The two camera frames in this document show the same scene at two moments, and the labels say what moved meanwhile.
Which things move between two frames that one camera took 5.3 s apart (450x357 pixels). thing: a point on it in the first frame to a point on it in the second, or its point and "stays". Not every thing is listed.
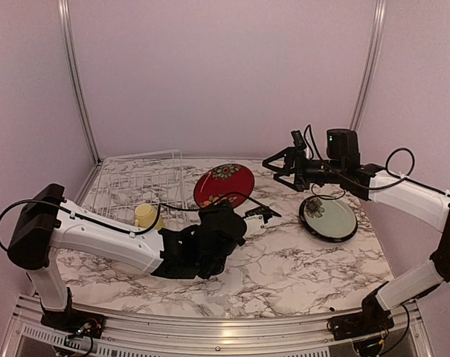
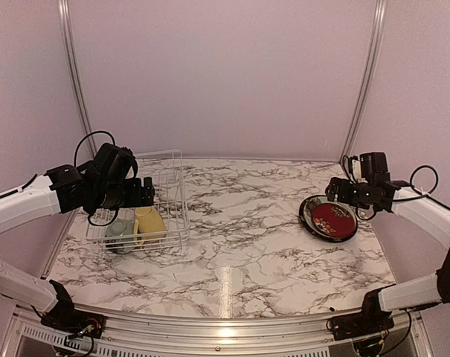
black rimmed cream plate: [328, 219] stays
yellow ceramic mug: [144, 217] stays
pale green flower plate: [328, 218] stays
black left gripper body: [204, 212] to [127, 199]
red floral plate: [223, 182] to [334, 219]
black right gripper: [291, 156] to [342, 196]
